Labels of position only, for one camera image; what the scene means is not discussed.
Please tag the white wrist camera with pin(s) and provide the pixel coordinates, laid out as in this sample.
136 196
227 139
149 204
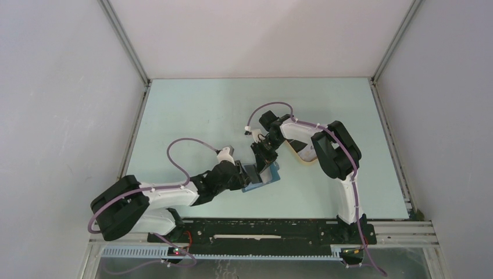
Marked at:
226 155
255 133

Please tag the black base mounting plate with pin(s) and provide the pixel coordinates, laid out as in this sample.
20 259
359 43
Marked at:
266 236

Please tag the white cable duct strip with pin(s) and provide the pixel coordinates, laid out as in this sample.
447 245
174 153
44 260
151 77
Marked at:
167 252

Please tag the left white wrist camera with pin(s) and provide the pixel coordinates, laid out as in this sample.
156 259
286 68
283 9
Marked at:
226 155

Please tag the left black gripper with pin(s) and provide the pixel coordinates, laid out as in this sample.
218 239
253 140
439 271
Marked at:
242 178

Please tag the blue leather card holder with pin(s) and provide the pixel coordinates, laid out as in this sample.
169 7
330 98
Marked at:
269 176

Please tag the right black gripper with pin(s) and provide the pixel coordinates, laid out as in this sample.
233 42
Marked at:
263 158

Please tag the aluminium frame rail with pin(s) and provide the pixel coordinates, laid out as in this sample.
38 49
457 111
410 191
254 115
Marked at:
389 234

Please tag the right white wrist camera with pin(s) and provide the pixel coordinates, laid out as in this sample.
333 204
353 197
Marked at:
255 133

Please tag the oval wooden tray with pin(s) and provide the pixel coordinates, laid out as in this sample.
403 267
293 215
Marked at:
304 152

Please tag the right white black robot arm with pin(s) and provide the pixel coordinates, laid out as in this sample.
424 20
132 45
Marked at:
331 145

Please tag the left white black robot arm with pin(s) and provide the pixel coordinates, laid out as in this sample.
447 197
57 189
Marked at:
129 206

